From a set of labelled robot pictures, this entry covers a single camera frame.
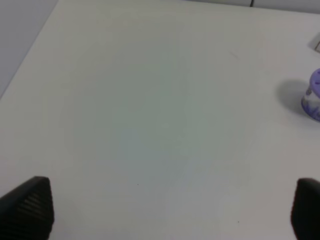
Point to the purple air freshener jar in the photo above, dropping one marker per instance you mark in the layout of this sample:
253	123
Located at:
310	102

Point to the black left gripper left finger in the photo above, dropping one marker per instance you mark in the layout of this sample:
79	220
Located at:
27	211

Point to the white flat box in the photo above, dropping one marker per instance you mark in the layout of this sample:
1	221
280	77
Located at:
314	44

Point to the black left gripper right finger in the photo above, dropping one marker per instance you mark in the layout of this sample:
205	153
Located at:
305	212

